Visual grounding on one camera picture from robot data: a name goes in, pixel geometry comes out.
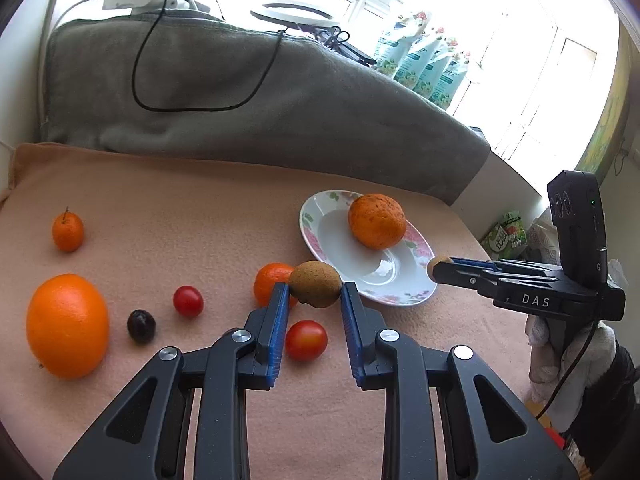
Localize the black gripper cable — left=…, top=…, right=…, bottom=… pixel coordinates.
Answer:
left=534, top=320, right=601, bottom=420

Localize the green snack bag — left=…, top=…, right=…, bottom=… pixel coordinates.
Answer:
left=480, top=210, right=527, bottom=260

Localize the small tangerine with stem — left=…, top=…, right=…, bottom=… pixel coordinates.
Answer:
left=52, top=209, right=85, bottom=252

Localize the floral white plate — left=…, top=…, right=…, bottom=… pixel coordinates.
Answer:
left=298, top=190, right=436, bottom=308

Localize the ring light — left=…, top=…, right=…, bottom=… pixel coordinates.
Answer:
left=250, top=2, right=337, bottom=28

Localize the cherry tomato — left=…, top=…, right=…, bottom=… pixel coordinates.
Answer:
left=285, top=320, right=328, bottom=362
left=172, top=285, right=204, bottom=318

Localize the speckled dark orange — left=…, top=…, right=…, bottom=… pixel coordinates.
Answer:
left=347, top=193, right=407, bottom=250

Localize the brown longan fruit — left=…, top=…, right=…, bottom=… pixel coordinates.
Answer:
left=288, top=261, right=343, bottom=309
left=426, top=256, right=452, bottom=283

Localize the large bright orange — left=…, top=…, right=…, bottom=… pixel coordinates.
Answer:
left=26, top=273, right=110, bottom=380

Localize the medium tangerine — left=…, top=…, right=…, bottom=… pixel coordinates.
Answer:
left=253, top=262, right=294, bottom=307

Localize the grey cushion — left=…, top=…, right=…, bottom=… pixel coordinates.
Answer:
left=41, top=11, right=490, bottom=203

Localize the right hand white glove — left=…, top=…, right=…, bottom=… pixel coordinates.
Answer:
left=525, top=315, right=616, bottom=432

